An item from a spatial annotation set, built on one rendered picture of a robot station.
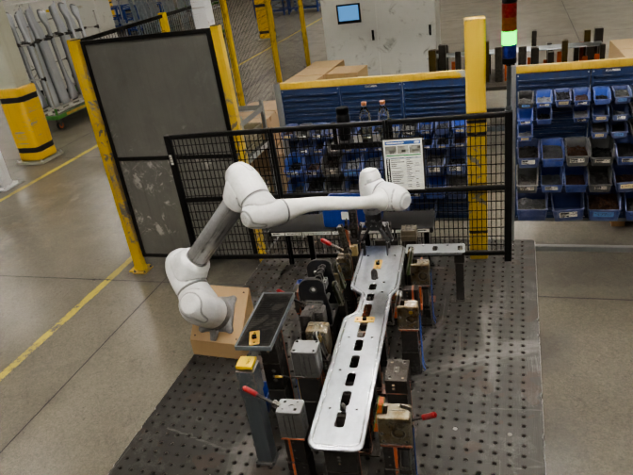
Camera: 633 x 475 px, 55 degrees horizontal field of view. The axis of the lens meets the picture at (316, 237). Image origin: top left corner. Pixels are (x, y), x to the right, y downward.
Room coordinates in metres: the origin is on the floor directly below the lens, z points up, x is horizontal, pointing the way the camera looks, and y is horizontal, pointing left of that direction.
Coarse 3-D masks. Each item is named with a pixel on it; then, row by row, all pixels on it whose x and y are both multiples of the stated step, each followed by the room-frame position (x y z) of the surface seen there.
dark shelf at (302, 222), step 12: (300, 216) 3.21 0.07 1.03; (312, 216) 3.19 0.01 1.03; (384, 216) 3.04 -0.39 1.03; (396, 216) 3.02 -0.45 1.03; (408, 216) 3.00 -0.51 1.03; (420, 216) 2.97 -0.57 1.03; (432, 216) 2.95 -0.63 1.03; (276, 228) 3.09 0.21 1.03; (288, 228) 3.07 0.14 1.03; (300, 228) 3.04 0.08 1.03; (312, 228) 3.02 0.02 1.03; (324, 228) 3.00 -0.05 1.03; (396, 228) 2.87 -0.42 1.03; (420, 228) 2.84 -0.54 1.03; (432, 228) 2.82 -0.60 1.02
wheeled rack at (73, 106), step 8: (96, 24) 12.45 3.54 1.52; (56, 32) 12.42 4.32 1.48; (64, 32) 12.00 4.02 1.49; (72, 32) 11.95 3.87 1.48; (32, 40) 10.75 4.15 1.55; (40, 40) 11.32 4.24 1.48; (48, 40) 11.40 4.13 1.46; (40, 64) 10.74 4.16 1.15; (32, 80) 10.84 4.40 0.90; (64, 80) 12.48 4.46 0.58; (48, 88) 10.75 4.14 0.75; (80, 96) 12.02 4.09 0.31; (48, 104) 11.92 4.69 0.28; (64, 104) 11.47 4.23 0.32; (72, 104) 11.37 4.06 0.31; (80, 104) 11.45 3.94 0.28; (48, 112) 10.82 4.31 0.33; (56, 112) 10.74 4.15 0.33; (64, 112) 10.91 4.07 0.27; (72, 112) 11.06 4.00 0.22; (48, 120) 10.79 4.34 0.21; (56, 120) 10.83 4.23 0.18
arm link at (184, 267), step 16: (240, 176) 2.36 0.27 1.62; (256, 176) 2.38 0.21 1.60; (224, 192) 2.40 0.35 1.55; (240, 192) 2.32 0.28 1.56; (224, 208) 2.40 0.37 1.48; (240, 208) 2.35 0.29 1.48; (208, 224) 2.45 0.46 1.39; (224, 224) 2.41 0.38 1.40; (208, 240) 2.44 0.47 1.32; (176, 256) 2.54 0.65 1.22; (192, 256) 2.48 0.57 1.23; (208, 256) 2.47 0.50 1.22; (176, 272) 2.49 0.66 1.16; (192, 272) 2.46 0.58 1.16; (176, 288) 2.47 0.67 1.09
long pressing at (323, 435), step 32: (384, 256) 2.64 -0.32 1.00; (352, 288) 2.38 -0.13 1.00; (384, 288) 2.34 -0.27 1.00; (352, 320) 2.13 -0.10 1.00; (384, 320) 2.10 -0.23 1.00; (352, 352) 1.91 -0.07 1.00; (320, 416) 1.60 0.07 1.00; (352, 416) 1.57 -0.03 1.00; (320, 448) 1.46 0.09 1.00; (352, 448) 1.44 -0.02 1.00
